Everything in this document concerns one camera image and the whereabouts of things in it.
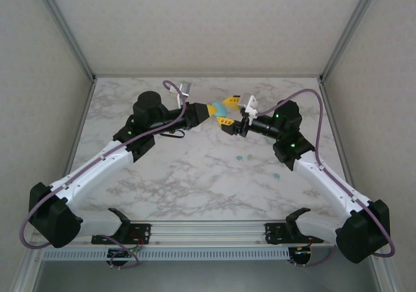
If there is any short purple cable loop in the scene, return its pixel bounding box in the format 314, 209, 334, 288
105, 236, 141, 270
285, 245, 337, 269

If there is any long purple left arm cable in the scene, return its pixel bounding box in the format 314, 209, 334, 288
19, 79, 189, 249

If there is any aluminium frame bar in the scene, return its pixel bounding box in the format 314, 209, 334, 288
317, 79, 400, 292
9, 79, 98, 292
93, 73, 322, 79

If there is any grey slotted cable duct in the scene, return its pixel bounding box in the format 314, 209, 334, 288
42, 246, 291, 262

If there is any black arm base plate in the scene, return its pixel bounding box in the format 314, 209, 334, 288
90, 222, 152, 246
265, 222, 325, 245

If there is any thin black left gripper cable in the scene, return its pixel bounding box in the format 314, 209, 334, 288
159, 129, 186, 140

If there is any long purple arm cable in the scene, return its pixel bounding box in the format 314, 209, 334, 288
258, 88, 397, 258
19, 79, 189, 249

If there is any aluminium mounting rail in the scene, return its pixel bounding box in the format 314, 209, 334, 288
31, 220, 339, 249

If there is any pale oval earbud charging case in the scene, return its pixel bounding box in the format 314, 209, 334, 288
211, 101, 229, 118

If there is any aluminium frame post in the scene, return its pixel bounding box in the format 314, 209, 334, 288
31, 0, 97, 81
318, 0, 386, 82

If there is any long purple right arm cable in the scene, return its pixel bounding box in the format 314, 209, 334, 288
258, 88, 397, 258

